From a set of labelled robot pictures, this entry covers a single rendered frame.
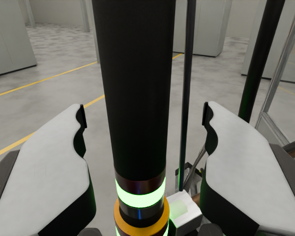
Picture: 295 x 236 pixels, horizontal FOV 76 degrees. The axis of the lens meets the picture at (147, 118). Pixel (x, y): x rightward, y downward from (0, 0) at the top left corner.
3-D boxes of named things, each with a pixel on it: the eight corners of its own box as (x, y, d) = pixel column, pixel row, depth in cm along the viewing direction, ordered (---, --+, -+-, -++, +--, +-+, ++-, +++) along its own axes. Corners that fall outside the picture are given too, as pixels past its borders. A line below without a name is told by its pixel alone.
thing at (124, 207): (150, 173, 16) (151, 163, 15) (173, 206, 13) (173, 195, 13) (112, 188, 15) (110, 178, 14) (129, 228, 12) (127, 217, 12)
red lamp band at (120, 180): (151, 150, 15) (151, 137, 14) (175, 181, 12) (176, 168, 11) (108, 165, 13) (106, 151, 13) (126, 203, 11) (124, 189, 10)
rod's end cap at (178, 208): (177, 206, 20) (179, 194, 18) (189, 224, 18) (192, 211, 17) (160, 215, 19) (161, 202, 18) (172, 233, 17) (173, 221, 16)
